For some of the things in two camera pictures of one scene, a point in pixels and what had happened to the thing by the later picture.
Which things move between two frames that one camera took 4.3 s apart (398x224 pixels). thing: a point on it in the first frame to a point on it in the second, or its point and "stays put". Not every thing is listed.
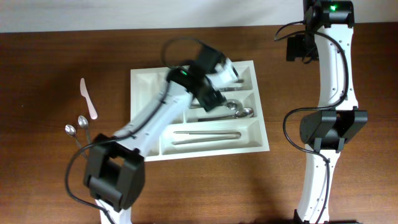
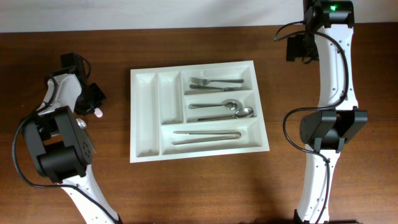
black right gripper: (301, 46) stays put
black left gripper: (211, 99) to (101, 97)
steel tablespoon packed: (242, 113) stays put
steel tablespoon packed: (234, 104) stays put
